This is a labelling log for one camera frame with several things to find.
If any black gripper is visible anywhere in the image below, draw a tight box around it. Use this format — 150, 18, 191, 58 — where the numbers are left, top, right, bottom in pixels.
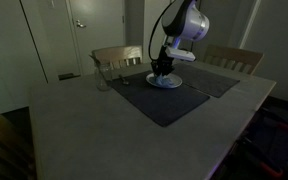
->
151, 46, 175, 76

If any blue microfiber towel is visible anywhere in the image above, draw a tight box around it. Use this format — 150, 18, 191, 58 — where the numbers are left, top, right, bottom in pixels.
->
155, 75, 171, 87

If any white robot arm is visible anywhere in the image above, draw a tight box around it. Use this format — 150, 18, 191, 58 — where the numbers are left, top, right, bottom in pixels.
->
148, 0, 210, 76

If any white round plate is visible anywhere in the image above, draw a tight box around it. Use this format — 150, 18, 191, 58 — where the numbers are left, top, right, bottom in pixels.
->
146, 73, 182, 89

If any dark placemat under plate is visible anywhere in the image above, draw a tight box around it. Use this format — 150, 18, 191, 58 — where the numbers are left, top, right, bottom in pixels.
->
111, 71, 210, 127

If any dark placemat beside plate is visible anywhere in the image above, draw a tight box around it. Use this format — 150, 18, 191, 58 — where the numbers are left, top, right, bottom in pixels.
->
174, 64, 239, 98

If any metal spoon on placemat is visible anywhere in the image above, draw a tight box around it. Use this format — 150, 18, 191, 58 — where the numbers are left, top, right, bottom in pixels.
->
118, 74, 129, 85

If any wooden chair near jar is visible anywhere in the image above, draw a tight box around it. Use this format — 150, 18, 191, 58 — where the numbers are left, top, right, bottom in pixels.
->
91, 45, 143, 69

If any clear glass jar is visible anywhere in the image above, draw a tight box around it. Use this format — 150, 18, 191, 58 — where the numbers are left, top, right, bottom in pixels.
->
95, 63, 112, 91

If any wooden chair far side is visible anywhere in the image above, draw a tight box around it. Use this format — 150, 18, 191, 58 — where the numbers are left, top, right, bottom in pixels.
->
203, 45, 264, 75

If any black orange clamp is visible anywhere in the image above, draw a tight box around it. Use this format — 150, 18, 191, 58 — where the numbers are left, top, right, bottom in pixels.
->
238, 138, 284, 179

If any wooden chair foreground left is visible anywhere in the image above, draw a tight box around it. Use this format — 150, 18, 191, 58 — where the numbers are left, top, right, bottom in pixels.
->
0, 114, 37, 180

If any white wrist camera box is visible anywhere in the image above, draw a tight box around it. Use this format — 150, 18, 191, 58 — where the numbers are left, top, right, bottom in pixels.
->
165, 46, 196, 62

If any silver door handle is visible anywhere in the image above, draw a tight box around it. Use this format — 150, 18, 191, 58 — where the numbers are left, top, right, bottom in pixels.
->
76, 20, 87, 28

